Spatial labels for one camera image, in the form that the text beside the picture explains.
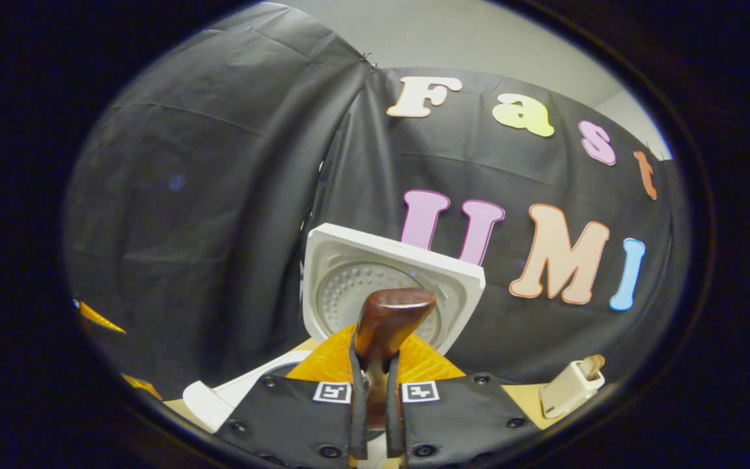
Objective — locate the white toaster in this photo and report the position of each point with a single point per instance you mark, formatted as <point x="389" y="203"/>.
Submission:
<point x="567" y="391"/>

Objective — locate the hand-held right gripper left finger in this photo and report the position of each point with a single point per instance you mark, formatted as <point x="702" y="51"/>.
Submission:
<point x="357" y="417"/>

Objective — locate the brown bread slice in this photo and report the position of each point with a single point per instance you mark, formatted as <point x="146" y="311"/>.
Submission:
<point x="593" y="366"/>

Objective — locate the brown wooden spoon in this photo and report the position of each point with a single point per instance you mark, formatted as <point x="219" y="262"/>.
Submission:
<point x="391" y="312"/>

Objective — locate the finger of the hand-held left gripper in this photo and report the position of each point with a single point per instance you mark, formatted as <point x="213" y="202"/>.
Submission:
<point x="142" y="385"/>
<point x="98" y="318"/>

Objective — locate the white rice cooker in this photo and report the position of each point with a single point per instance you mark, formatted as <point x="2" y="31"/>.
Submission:
<point x="349" y="267"/>

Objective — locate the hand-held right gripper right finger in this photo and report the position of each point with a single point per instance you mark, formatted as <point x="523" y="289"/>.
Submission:
<point x="393" y="417"/>

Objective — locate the black backdrop cloth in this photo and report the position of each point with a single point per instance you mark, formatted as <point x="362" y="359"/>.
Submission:
<point x="206" y="195"/>

